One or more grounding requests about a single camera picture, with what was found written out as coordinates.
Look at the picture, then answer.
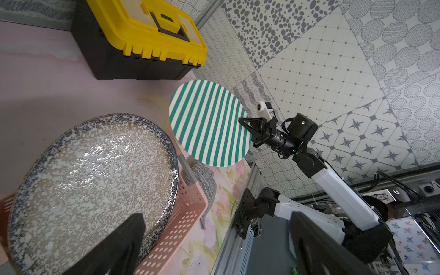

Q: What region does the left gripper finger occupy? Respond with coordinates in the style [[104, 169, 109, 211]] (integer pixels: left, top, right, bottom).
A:
[[64, 213, 146, 275]]

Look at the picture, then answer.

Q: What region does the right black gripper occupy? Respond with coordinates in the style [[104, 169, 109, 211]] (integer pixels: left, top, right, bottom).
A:
[[238, 113, 318, 159]]

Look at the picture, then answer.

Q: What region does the green striped plate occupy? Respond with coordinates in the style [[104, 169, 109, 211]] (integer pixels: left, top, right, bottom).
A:
[[168, 80, 252, 167]]

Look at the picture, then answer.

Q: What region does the grey knitted cloth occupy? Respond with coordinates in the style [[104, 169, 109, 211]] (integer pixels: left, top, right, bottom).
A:
[[191, 161, 217, 230]]

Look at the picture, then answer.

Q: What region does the speckled grey plate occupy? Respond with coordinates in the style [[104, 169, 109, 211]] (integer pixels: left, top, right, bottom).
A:
[[8, 113, 179, 275]]

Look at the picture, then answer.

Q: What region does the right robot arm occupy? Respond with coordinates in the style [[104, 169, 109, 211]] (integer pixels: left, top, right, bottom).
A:
[[233, 114, 393, 275]]

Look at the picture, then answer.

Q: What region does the pink plastic dish rack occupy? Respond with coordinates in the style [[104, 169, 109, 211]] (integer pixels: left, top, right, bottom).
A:
[[1, 175, 207, 275]]

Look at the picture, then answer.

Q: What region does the yellow black toolbox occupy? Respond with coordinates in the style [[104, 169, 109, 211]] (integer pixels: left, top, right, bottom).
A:
[[71, 0, 208, 80]]

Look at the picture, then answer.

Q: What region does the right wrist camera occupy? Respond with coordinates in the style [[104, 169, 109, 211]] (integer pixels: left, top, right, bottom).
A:
[[257, 101, 276, 121]]

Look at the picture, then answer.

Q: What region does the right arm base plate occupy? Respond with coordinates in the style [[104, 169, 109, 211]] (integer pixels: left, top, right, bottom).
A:
[[232, 188, 263, 240]]

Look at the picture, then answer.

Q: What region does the aluminium mounting rail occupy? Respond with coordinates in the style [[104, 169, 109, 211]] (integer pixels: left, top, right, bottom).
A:
[[211, 163, 264, 275]]

